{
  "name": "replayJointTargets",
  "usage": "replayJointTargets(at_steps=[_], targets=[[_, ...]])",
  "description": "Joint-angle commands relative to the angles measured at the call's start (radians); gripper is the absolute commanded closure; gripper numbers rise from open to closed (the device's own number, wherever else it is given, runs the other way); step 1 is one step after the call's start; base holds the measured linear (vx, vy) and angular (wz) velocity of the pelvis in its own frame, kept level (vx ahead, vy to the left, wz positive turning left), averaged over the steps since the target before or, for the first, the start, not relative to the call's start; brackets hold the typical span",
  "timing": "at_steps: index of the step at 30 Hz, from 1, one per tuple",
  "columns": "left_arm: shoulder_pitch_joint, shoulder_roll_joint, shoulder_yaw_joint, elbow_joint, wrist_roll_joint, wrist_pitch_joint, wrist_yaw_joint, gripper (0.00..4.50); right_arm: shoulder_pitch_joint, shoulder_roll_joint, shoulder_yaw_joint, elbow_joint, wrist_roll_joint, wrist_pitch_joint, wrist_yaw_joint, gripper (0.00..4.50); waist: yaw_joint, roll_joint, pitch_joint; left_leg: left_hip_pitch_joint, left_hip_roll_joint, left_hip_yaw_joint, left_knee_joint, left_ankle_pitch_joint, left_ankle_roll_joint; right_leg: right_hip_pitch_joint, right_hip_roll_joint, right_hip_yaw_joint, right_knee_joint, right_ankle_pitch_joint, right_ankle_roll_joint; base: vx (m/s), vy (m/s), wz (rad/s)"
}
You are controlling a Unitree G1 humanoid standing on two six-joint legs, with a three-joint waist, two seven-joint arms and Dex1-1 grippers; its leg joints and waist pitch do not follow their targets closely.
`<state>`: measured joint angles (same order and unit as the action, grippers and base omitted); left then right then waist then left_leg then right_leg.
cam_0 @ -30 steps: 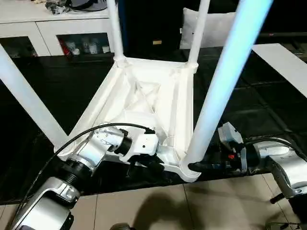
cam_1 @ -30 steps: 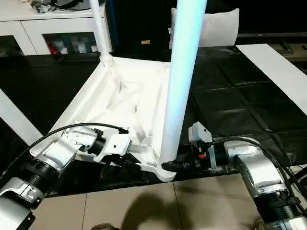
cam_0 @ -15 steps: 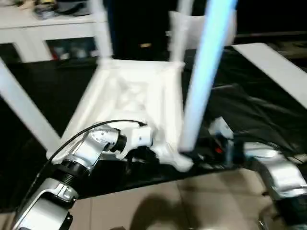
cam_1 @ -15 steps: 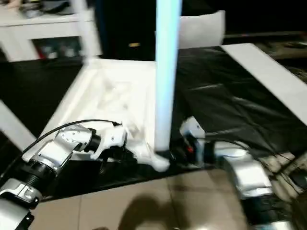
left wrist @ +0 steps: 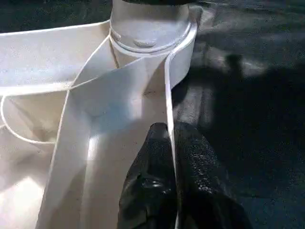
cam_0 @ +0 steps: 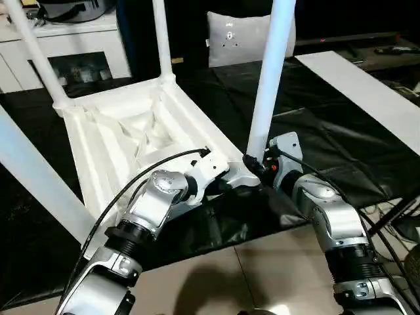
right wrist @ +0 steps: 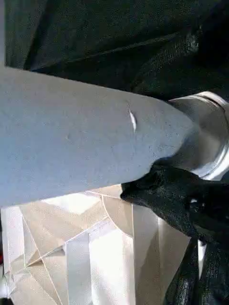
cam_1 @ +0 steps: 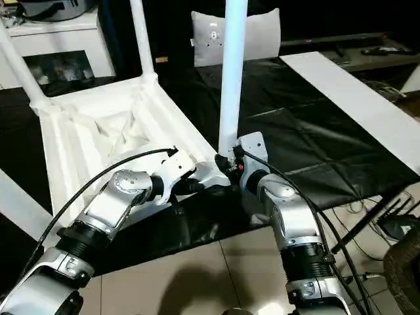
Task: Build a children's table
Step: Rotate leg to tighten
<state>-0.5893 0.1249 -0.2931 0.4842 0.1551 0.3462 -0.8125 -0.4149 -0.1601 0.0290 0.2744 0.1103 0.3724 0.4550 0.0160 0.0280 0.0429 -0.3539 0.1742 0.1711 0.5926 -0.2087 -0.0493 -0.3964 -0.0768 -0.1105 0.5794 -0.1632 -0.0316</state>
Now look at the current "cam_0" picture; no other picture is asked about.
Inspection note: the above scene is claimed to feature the white glass-door cabinet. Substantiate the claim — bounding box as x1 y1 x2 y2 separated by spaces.
0 0 132 93

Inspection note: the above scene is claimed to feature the white plastic table top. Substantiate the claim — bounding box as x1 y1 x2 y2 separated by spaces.
52 73 263 243

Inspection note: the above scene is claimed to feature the dark cabled device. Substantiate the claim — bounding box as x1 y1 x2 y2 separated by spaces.
20 0 119 26

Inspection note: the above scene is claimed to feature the grey cushion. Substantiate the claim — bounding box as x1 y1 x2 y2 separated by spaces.
206 10 297 68

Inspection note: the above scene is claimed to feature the black work mat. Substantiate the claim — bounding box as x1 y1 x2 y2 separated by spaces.
0 56 420 309

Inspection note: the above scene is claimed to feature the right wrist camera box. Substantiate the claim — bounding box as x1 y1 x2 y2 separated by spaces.
268 131 304 194

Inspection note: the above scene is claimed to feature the white flat board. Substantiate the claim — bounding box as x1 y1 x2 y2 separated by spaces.
295 50 420 138

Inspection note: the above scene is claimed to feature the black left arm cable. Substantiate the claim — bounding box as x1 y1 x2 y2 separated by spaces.
62 148 212 309

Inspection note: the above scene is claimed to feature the black sofa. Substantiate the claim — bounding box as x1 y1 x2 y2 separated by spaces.
125 0 420 66

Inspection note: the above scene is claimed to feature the grey round floor object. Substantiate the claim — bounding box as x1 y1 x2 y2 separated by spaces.
403 247 420 291

